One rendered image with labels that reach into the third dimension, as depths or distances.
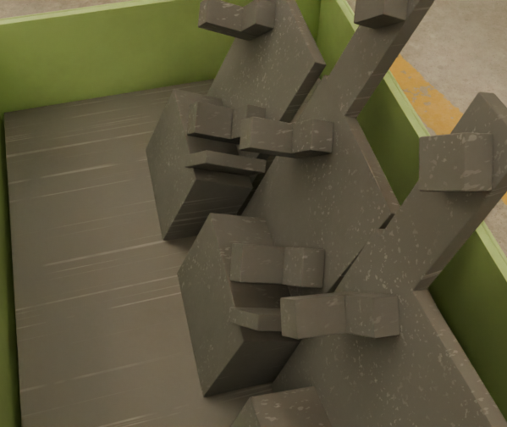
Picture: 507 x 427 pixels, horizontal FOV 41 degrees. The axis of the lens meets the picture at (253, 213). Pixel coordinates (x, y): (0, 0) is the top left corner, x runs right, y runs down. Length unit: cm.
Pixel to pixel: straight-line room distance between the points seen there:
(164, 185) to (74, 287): 13
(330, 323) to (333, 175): 13
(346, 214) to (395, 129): 19
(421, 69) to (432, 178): 193
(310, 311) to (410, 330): 6
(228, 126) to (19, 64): 27
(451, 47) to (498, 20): 25
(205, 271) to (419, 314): 23
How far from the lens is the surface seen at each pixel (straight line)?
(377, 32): 51
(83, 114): 82
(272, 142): 54
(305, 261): 51
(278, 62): 63
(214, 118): 64
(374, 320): 42
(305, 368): 53
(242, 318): 51
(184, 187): 64
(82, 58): 81
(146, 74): 83
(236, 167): 60
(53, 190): 74
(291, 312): 43
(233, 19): 67
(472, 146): 36
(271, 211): 60
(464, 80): 230
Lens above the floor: 139
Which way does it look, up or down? 51 degrees down
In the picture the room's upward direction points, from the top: 1 degrees clockwise
